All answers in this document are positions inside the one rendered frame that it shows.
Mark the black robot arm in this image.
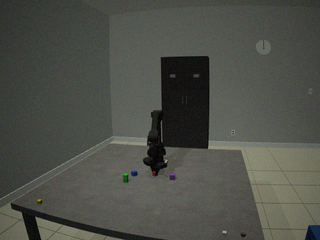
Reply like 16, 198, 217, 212
143, 110, 166, 166

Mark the blue block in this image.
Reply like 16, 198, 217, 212
131, 170, 138, 177

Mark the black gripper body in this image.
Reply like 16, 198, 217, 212
155, 153, 168, 169

